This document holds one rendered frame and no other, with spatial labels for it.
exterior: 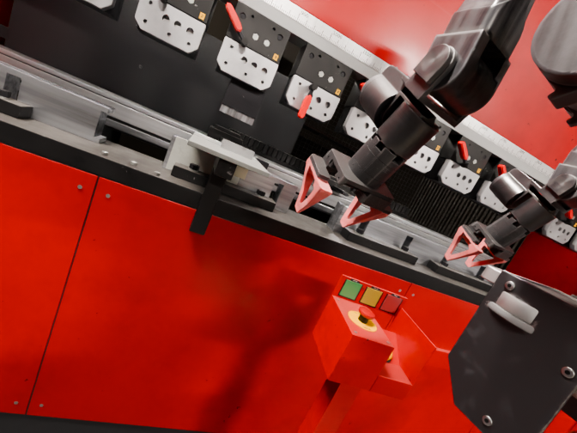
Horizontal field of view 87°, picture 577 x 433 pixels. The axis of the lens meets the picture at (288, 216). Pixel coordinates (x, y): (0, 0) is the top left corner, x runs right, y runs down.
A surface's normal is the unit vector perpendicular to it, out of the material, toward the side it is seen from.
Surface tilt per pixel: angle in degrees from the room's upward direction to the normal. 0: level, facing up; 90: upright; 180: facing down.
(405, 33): 90
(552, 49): 90
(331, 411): 90
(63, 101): 90
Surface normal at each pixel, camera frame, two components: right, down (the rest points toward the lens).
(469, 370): -0.81, -0.25
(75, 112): 0.23, 0.32
